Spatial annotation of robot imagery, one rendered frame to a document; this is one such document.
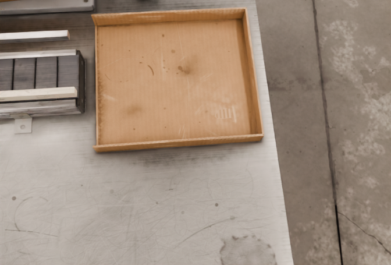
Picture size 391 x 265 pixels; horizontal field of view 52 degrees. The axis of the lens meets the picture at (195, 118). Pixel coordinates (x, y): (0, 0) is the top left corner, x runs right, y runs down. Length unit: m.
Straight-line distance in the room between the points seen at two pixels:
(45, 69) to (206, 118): 0.30
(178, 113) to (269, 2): 1.22
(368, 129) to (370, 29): 0.46
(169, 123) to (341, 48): 1.26
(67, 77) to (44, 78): 0.04
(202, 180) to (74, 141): 0.24
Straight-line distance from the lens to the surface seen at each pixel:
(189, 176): 0.72
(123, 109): 0.76
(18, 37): 0.71
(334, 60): 1.84
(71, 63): 0.76
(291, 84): 1.74
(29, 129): 0.79
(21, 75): 0.77
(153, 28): 0.82
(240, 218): 0.73
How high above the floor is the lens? 1.55
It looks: 73 degrees down
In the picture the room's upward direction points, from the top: 9 degrees clockwise
